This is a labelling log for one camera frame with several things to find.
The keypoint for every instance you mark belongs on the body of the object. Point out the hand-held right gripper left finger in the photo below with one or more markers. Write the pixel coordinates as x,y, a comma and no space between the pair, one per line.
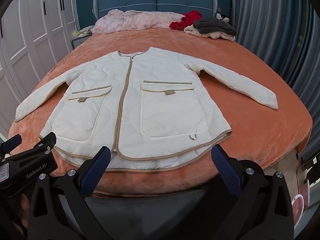
96,172

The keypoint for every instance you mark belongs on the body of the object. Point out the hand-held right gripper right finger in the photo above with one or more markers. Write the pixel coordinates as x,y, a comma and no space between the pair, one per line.
225,172

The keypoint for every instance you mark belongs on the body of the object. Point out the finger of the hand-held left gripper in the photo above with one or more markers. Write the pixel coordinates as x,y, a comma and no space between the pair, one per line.
12,141
48,140

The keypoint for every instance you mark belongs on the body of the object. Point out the white quilted jacket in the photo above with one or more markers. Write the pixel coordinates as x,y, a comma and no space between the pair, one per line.
160,110

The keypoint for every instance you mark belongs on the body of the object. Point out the bed with orange cover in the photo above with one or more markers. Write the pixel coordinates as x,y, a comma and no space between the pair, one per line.
250,125

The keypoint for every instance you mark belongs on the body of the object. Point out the round white-rimmed pink object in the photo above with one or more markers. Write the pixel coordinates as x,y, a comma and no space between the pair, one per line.
300,205

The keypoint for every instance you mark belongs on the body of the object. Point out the black box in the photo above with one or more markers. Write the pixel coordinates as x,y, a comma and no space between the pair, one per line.
313,175

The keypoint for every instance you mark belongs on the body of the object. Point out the white panelled wardrobe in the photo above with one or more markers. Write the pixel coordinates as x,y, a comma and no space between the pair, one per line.
25,42

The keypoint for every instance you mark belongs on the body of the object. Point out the dark blue nightstand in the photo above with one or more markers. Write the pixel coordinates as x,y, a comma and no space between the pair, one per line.
78,43

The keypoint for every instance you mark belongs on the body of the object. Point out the cream fleece garment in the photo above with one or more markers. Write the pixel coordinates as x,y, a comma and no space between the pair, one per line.
217,36

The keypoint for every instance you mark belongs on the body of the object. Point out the dark grey knit garment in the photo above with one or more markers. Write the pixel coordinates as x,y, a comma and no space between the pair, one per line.
215,26

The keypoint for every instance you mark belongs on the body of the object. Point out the pink floral quilt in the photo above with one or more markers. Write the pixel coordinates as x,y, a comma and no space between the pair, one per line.
140,20

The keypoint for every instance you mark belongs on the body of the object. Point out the black and white plush toy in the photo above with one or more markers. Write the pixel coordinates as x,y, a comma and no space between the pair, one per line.
225,19

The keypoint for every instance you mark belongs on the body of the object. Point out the red garment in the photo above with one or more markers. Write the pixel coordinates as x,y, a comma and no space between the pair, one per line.
190,17

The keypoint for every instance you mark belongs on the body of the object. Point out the grey striped curtain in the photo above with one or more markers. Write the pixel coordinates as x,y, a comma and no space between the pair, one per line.
270,17

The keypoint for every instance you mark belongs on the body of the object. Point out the blue upholstered headboard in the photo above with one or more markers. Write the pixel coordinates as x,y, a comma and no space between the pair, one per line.
175,0

